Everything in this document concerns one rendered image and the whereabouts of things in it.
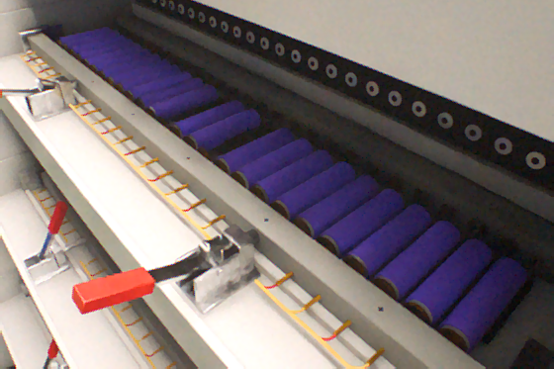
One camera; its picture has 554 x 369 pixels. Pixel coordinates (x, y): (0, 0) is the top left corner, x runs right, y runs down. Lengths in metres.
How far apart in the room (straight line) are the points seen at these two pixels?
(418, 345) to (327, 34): 0.14
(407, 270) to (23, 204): 0.53
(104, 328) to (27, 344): 0.28
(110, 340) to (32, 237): 0.19
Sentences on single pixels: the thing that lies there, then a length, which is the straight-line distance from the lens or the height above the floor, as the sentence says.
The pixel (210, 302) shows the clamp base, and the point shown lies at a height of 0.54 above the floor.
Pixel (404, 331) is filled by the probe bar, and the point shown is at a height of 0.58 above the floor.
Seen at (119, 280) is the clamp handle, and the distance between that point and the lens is 0.22.
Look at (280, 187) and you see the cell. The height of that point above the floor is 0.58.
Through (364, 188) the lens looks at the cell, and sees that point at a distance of 0.30.
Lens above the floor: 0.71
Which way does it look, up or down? 23 degrees down
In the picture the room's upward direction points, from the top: 14 degrees clockwise
